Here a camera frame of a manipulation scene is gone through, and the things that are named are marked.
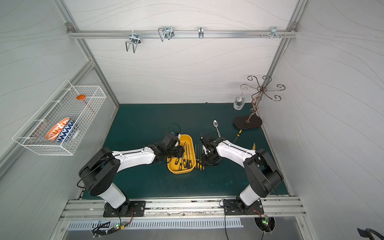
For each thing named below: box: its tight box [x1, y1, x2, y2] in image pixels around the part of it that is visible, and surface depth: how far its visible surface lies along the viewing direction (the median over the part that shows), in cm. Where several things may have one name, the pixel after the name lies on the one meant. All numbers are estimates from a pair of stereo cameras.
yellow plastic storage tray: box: [167, 134, 196, 175], surface depth 90 cm
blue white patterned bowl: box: [55, 118, 78, 143], surface depth 60 cm
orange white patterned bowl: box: [45, 117, 71, 141], surface depth 65 cm
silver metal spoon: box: [212, 119, 222, 138], surface depth 110 cm
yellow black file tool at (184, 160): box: [183, 144, 187, 169], surface depth 90 cm
